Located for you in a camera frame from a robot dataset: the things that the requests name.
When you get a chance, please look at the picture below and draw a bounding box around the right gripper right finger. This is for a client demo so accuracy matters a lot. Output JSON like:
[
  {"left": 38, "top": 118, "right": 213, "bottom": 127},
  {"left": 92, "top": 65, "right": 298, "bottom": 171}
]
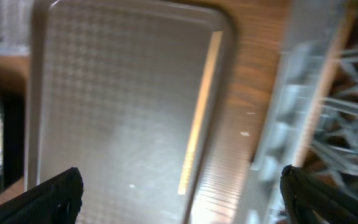
[{"left": 280, "top": 165, "right": 358, "bottom": 224}]

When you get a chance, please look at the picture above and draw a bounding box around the clear plastic bin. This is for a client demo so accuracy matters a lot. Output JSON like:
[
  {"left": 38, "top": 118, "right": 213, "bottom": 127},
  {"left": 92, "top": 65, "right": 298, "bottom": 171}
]
[{"left": 0, "top": 0, "right": 34, "bottom": 56}]

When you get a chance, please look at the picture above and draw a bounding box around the grey dishwasher rack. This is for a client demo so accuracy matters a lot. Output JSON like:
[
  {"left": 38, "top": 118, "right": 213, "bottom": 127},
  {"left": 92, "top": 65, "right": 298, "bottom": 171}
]
[{"left": 234, "top": 1, "right": 358, "bottom": 223}]

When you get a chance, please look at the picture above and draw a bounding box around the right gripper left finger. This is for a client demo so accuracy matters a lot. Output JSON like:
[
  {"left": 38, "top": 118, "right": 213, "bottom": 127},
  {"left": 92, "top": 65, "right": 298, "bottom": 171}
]
[{"left": 0, "top": 167, "right": 84, "bottom": 224}]

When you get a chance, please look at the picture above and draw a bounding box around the brown serving tray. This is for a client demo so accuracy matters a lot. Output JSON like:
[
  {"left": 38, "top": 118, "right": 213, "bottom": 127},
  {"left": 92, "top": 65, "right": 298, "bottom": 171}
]
[{"left": 25, "top": 0, "right": 236, "bottom": 223}]

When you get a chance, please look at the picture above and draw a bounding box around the black rectangular tray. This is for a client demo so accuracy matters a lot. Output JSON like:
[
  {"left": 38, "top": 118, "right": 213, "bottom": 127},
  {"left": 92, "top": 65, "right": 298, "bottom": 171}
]
[{"left": 0, "top": 94, "right": 25, "bottom": 194}]

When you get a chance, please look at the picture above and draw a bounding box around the wooden chopstick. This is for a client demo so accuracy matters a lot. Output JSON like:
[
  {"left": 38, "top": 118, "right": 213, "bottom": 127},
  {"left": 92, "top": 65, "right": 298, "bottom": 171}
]
[
  {"left": 291, "top": 0, "right": 358, "bottom": 167},
  {"left": 177, "top": 31, "right": 223, "bottom": 195}
]

